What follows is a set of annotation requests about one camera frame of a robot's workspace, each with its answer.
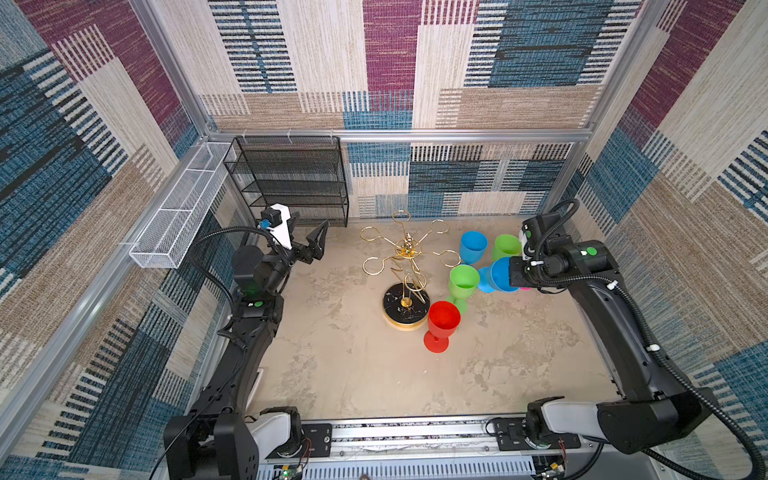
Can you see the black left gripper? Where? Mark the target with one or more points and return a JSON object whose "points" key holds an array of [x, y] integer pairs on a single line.
{"points": [[311, 251]]}

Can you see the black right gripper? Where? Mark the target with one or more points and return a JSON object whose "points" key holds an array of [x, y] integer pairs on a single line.
{"points": [[516, 278]]}

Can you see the blue wine glass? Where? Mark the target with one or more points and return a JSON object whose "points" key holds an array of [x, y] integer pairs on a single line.
{"points": [[496, 277], [473, 246]]}

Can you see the green wine glass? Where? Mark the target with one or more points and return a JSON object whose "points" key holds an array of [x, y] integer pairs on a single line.
{"points": [[506, 245], [463, 283]]}

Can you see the red wine glass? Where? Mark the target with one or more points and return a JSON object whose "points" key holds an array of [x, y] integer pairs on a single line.
{"points": [[443, 320]]}

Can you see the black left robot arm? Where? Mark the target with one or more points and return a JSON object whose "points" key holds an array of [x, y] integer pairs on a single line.
{"points": [[214, 440]]}

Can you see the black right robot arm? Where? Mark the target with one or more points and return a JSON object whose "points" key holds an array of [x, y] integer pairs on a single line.
{"points": [[657, 402]]}

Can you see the black mesh shelf rack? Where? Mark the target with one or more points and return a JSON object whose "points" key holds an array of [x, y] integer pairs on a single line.
{"points": [[304, 173]]}

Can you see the gold wine glass rack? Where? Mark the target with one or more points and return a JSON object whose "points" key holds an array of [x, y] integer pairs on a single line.
{"points": [[406, 303]]}

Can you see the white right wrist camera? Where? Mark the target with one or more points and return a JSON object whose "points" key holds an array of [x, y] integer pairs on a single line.
{"points": [[528, 246]]}

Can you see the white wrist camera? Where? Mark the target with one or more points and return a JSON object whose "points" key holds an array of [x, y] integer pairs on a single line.
{"points": [[274, 219], [528, 246]]}

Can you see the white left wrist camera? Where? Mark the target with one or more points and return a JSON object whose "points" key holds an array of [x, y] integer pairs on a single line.
{"points": [[274, 219]]}

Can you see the white wire mesh basket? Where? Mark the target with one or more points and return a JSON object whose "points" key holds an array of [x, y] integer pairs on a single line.
{"points": [[171, 230]]}

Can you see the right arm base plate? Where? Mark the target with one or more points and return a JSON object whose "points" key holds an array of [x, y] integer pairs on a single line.
{"points": [[510, 435]]}

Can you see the aluminium front rail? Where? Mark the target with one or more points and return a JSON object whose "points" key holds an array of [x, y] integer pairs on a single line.
{"points": [[448, 447]]}

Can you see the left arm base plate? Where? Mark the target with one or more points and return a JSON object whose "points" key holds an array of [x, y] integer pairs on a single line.
{"points": [[315, 442]]}

